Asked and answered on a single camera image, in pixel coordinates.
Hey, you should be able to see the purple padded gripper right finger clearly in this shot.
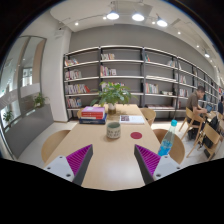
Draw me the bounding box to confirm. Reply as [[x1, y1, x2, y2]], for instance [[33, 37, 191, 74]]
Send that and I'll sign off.
[[134, 145, 181, 184]]

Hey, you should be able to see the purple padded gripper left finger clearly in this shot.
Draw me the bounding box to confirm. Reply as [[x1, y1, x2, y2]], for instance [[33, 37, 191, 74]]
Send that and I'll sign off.
[[45, 144, 93, 186]]

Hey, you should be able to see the clear plastic water bottle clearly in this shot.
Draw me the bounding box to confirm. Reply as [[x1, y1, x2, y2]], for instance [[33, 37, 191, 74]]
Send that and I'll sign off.
[[158, 120, 177, 156]]

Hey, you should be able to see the wooden chair near right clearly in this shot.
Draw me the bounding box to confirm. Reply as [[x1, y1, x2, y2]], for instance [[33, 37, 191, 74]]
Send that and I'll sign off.
[[153, 129, 185, 164]]

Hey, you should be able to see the wooden chair near left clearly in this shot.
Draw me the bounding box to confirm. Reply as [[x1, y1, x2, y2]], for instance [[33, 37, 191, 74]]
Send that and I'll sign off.
[[41, 130, 69, 162]]

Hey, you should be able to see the round red coaster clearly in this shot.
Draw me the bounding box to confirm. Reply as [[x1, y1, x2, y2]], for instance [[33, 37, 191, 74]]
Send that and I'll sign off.
[[130, 132, 142, 139]]

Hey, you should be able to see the dark blue book under stack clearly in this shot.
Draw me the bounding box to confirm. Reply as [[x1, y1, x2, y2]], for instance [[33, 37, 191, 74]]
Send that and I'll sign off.
[[79, 114, 107, 125]]

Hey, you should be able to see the red book on stack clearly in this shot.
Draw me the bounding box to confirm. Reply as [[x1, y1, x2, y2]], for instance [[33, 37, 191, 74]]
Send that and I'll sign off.
[[81, 106, 105, 119]]

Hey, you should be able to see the wooden chair far right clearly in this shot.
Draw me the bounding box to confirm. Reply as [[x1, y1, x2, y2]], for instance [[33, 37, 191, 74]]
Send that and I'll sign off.
[[140, 108, 156, 125]]

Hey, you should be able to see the open magazine on table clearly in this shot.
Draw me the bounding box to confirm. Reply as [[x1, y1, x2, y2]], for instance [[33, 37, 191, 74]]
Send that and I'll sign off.
[[120, 115, 145, 124]]

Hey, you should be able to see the wooden chair with black bag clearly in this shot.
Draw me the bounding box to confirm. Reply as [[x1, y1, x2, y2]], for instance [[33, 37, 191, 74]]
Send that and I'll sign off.
[[192, 123, 220, 160]]

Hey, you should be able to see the wooden chair under man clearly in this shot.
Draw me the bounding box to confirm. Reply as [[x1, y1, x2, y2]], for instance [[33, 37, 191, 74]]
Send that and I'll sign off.
[[183, 108, 204, 137]]

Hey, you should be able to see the seated man in brown shirt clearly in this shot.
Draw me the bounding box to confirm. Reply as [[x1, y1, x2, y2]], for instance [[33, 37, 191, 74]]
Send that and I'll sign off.
[[186, 86, 207, 140]]

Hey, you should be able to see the small plant by window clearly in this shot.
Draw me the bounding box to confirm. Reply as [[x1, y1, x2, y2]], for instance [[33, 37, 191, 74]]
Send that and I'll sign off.
[[34, 93, 46, 108]]

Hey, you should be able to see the green potted plant on table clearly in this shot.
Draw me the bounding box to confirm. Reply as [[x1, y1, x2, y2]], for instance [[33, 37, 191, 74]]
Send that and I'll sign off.
[[90, 82, 132, 115]]

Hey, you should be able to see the laptop on far table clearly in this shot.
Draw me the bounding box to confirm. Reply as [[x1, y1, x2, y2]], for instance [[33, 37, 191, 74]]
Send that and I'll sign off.
[[205, 104, 213, 113]]

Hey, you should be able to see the small plant lower window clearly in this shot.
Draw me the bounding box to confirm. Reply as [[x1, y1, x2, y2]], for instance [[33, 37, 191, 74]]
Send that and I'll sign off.
[[3, 111, 14, 122]]

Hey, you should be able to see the right ceiling spotlight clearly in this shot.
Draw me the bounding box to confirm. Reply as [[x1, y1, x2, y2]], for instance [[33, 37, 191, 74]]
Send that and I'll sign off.
[[157, 19, 168, 27]]

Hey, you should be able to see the ceiling spotlight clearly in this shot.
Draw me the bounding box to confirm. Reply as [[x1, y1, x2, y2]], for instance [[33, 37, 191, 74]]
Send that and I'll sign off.
[[157, 19, 168, 27], [132, 13, 145, 22], [107, 11, 119, 20]]

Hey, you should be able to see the middle ceiling spotlight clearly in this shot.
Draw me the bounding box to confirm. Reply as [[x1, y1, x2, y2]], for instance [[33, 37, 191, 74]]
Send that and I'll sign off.
[[132, 13, 145, 22]]

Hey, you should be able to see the left ceiling spotlight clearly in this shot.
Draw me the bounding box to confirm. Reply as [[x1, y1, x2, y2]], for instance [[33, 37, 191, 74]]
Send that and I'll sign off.
[[107, 11, 119, 20]]

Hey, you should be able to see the large grey wall bookshelf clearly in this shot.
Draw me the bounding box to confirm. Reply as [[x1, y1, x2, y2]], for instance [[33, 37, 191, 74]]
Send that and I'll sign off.
[[63, 45, 219, 120]]

